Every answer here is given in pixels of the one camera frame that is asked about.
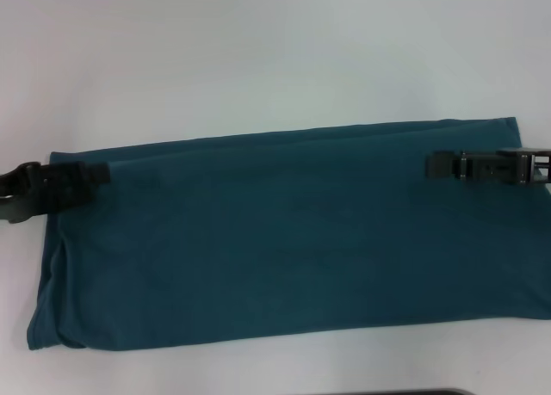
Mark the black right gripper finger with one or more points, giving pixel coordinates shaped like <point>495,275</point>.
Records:
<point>469,167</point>

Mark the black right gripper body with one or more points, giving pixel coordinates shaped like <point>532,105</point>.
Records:
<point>538,167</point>

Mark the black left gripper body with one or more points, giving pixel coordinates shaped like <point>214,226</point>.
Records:
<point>19,193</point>

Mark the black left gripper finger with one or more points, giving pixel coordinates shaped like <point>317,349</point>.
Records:
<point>79,173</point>
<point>64,199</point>

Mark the teal t-shirt with white print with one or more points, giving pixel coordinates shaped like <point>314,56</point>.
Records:
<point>280,240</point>

